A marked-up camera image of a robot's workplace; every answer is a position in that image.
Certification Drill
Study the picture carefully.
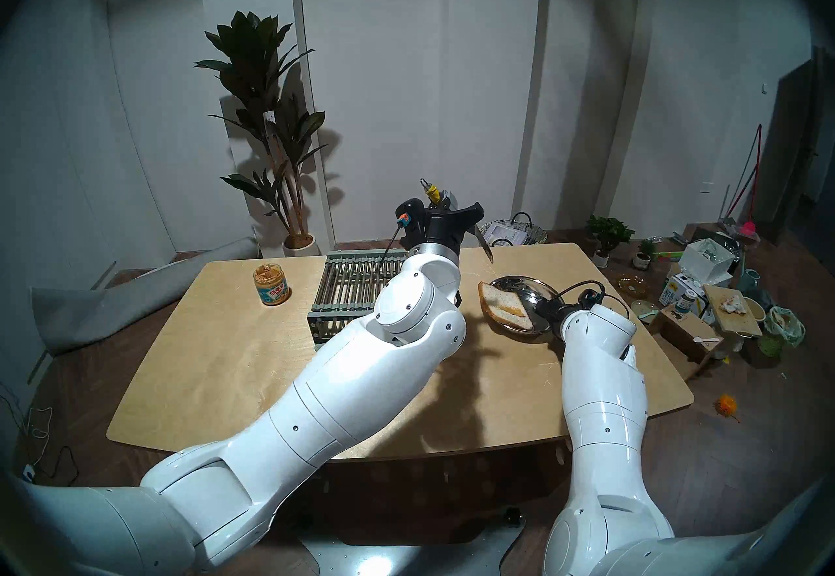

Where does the white floor cable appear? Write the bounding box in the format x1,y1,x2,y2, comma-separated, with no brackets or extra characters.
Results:
0,382,54,472

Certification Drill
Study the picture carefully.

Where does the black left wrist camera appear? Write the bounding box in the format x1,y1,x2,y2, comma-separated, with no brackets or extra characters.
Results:
395,197,426,235

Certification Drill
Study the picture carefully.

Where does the red handled pink broom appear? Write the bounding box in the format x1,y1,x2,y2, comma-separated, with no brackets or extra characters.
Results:
718,124,763,239

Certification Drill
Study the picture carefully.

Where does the brown cardboard box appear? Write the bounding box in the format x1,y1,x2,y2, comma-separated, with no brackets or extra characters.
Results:
649,304,723,381

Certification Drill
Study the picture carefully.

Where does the yellow handled table knife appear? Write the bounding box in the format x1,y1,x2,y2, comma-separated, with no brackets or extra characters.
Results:
419,178,495,264

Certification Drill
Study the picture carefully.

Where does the bushy small potted plant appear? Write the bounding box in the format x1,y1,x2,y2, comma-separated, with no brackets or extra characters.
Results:
585,214,635,269

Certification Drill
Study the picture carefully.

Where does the grey metal dish rack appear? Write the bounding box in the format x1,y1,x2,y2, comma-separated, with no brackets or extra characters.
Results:
307,250,412,347

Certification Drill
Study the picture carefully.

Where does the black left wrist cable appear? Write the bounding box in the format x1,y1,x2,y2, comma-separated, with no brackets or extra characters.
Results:
382,226,409,264

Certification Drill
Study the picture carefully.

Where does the open white box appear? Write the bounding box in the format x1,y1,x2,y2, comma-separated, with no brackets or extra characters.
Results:
678,239,741,285

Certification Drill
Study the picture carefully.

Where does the wooden board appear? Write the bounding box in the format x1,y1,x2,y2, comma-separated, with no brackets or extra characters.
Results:
703,284,764,337

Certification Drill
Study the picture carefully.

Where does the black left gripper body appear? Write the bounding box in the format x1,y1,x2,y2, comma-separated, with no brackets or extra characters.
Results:
417,215,466,251

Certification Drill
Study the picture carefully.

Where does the black floor cable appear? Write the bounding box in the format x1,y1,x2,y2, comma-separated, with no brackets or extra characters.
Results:
26,444,80,490

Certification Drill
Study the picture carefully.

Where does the stainless steel bowl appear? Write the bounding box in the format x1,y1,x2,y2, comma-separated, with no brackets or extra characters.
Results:
486,276,562,335

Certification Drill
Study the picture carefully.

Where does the rolled grey mat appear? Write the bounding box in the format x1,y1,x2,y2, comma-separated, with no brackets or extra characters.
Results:
31,237,260,357

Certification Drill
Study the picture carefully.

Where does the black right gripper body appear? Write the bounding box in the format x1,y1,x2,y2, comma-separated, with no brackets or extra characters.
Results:
535,297,575,338

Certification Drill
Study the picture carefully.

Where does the open peanut butter jar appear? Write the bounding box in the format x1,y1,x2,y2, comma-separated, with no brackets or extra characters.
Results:
253,263,292,308

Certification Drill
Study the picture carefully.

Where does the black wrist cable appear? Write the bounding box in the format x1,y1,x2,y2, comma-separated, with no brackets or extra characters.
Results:
554,280,628,316
382,226,409,264

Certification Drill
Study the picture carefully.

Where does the tall potted leafy plant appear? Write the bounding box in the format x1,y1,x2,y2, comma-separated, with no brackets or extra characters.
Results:
194,11,330,257

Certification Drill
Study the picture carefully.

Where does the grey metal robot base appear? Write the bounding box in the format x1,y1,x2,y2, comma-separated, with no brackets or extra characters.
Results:
300,506,529,576

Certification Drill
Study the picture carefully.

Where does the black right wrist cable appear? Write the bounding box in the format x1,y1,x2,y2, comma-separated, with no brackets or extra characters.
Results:
554,280,628,316

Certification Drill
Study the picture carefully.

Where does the printed white carton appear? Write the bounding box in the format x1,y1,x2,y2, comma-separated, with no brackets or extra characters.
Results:
659,273,715,316

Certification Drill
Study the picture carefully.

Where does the white bread slice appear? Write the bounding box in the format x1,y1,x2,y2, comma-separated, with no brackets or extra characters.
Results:
478,281,532,329

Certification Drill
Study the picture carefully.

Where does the dark door panel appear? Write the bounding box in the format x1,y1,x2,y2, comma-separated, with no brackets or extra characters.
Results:
767,46,835,236

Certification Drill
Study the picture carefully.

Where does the wicker basket with handles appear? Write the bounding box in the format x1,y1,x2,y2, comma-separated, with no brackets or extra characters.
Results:
479,212,547,248

